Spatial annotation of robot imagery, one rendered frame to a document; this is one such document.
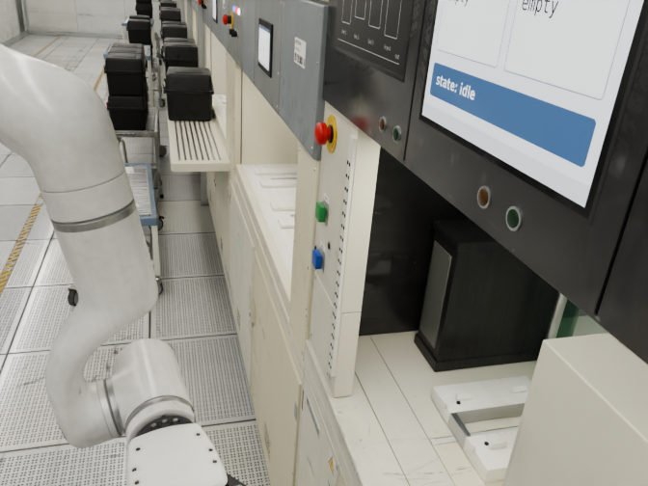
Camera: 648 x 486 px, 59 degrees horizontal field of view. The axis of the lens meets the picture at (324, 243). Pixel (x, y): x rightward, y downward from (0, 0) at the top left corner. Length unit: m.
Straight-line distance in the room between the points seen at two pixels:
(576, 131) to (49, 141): 0.47
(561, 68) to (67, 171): 0.46
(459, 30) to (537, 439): 0.38
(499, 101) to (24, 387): 2.40
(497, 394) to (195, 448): 0.66
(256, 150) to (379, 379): 1.49
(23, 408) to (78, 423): 1.82
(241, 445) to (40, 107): 1.81
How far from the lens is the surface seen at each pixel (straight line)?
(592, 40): 0.44
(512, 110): 0.51
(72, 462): 2.31
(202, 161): 2.68
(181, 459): 0.68
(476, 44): 0.57
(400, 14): 0.74
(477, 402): 1.15
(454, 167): 0.59
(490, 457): 1.05
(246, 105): 2.43
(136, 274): 0.68
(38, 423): 2.50
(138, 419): 0.72
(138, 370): 0.78
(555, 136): 0.46
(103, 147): 0.63
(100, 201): 0.64
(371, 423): 1.10
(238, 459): 2.23
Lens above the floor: 1.60
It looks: 25 degrees down
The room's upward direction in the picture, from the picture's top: 4 degrees clockwise
